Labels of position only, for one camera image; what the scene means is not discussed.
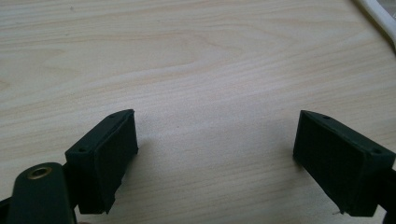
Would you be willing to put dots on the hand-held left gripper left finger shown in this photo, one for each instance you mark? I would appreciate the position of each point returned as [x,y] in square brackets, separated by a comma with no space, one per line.
[102,161]

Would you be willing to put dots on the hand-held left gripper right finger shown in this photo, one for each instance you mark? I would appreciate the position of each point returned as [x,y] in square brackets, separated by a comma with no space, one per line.
[339,165]

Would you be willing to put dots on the clear plastic bag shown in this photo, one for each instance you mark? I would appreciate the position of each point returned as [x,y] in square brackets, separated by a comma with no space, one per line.
[378,17]

